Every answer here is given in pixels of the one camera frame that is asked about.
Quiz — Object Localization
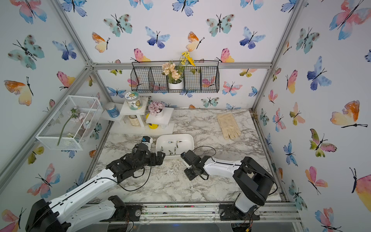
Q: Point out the white tiered wooden shelf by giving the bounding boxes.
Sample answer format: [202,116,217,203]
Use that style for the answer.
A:
[100,97,175,136]

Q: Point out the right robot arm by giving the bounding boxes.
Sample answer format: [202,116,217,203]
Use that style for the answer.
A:
[180,150,276,214]

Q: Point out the yellow bottle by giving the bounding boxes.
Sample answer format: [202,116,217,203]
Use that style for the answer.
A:
[146,113,158,130]

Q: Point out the beige jar under shelf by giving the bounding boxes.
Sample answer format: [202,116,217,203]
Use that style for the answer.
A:
[128,115,141,127]

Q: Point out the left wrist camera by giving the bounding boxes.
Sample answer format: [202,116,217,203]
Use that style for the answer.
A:
[142,136,153,150]

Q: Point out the flower pot in basket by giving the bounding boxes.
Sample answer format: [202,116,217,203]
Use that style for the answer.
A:
[162,51,196,90]

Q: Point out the pink flowers in pot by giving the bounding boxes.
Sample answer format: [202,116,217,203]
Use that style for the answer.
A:
[148,101,165,118]

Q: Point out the blue tin can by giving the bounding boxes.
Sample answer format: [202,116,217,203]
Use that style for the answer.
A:
[105,102,120,118]

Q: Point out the artificial pink flower stem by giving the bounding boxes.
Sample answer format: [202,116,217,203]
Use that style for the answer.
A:
[57,106,86,146]

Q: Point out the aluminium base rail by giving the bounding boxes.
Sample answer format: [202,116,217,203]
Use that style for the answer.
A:
[57,202,302,224]

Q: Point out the beige work glove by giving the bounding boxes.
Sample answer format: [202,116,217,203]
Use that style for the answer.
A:
[217,113,241,140]

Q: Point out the white plastic storage box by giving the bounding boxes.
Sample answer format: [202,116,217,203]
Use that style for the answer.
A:
[156,134,195,159]

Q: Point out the green lidded jar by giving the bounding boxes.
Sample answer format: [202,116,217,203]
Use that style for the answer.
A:
[125,91,142,110]

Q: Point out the white wire mesh cage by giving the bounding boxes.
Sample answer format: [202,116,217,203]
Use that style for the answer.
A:
[36,95,103,151]

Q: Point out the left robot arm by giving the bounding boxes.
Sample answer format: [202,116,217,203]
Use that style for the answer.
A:
[25,143,166,232]

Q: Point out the black wire wall basket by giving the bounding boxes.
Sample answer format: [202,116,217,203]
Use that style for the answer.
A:
[130,60,220,94]

